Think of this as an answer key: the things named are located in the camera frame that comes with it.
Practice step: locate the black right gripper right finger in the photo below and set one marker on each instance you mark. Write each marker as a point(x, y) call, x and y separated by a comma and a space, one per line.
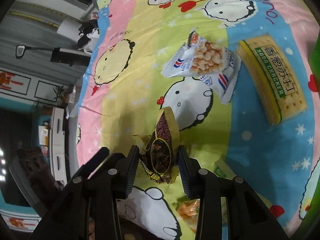
point(229, 208)

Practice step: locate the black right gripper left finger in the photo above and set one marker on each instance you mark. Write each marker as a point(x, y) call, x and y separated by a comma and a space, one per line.
point(92, 193)

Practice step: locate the soda cracker pack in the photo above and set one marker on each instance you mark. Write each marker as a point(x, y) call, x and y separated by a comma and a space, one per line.
point(278, 88)

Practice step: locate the white peanut snack bag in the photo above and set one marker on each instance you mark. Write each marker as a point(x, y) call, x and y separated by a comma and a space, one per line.
point(216, 66)

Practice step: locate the white cabinet with drawers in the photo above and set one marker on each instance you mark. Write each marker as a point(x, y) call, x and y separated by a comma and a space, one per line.
point(57, 155)

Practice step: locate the green white cardboard box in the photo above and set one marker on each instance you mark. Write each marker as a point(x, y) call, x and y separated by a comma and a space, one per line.
point(310, 223)

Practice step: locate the potted green plant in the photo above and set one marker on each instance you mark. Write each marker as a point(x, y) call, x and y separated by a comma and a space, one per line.
point(62, 94)

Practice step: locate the black floor lamp stand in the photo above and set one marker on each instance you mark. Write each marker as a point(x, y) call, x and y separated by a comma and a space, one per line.
point(58, 55)

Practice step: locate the colourful cartoon striped bedsheet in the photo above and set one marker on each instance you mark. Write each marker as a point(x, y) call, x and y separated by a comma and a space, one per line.
point(223, 125)

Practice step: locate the black stereo camera box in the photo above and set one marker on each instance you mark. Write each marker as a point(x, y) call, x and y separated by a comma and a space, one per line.
point(32, 175)

